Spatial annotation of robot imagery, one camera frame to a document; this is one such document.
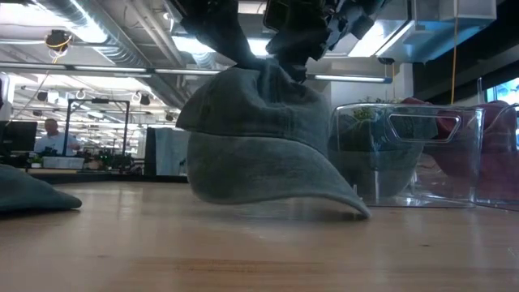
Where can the long linear ceiling light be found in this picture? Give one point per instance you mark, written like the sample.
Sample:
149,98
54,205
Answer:
113,69

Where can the rectangular silver air duct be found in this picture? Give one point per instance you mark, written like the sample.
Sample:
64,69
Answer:
425,28

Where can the black computer monitor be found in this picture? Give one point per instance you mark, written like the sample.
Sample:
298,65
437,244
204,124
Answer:
20,136

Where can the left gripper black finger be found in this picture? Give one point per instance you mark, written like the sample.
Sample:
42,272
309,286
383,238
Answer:
237,46

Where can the dark partition panel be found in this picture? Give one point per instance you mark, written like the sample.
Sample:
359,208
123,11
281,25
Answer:
151,150

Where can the white box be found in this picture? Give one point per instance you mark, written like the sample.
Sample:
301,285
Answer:
63,162

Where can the grey-green denim baseball cap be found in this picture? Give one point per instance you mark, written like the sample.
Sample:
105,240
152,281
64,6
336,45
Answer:
251,162

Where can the blue-grey baseball cap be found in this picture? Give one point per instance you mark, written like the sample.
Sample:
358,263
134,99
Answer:
28,192

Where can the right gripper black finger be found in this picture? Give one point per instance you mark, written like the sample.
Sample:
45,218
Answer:
296,67

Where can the black metal frame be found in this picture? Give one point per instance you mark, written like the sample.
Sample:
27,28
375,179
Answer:
97,102

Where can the person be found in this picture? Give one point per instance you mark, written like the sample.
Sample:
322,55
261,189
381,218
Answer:
54,140

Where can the green potted plant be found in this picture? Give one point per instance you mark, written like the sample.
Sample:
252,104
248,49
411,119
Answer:
367,111

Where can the dark ceiling security camera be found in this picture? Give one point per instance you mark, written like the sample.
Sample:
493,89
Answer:
385,60

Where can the red baseball cap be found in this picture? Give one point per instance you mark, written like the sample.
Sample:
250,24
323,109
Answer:
498,154

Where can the round silver ventilation duct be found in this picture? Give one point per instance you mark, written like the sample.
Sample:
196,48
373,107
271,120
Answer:
121,48

